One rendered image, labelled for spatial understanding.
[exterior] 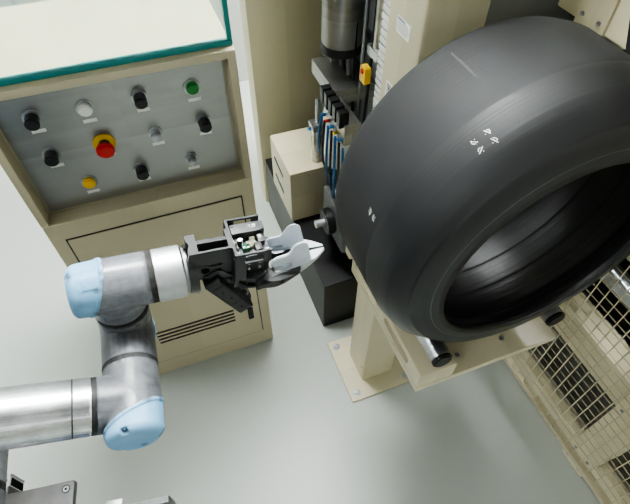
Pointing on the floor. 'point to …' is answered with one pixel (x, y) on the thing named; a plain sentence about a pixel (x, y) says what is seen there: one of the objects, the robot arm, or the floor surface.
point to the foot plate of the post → (358, 389)
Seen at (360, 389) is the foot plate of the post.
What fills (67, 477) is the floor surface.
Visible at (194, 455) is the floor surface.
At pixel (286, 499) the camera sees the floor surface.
